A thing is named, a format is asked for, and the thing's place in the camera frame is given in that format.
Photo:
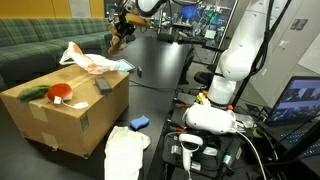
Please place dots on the cardboard box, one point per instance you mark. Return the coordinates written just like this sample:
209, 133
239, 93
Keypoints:
79, 125

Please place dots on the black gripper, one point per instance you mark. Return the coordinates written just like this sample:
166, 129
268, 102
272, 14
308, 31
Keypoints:
129, 19

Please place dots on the white orange plastic bag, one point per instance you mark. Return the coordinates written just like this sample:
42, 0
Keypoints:
92, 63

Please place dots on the tablet device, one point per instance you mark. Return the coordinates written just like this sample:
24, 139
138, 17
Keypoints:
125, 66

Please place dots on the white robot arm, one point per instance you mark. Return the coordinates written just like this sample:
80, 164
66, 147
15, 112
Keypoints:
249, 42

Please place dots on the white VR headset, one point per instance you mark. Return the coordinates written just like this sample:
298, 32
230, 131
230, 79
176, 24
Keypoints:
210, 119

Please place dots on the green plaid sofa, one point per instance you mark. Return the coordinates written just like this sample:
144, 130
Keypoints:
30, 48

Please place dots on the grey whiteboard eraser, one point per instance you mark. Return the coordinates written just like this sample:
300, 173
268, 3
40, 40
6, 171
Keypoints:
103, 86

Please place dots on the brown plush toy animal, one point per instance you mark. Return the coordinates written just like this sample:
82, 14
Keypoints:
116, 42

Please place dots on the green plush vegetable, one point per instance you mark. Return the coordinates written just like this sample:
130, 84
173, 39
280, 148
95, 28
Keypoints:
32, 93

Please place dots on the white VR controller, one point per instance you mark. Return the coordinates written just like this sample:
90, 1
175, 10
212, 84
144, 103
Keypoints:
190, 143

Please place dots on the blue sponge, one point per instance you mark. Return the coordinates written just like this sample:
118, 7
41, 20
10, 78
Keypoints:
139, 123

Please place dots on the white towel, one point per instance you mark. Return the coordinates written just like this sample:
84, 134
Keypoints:
124, 154

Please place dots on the laptop computer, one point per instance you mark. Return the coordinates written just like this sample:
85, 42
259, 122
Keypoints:
293, 113

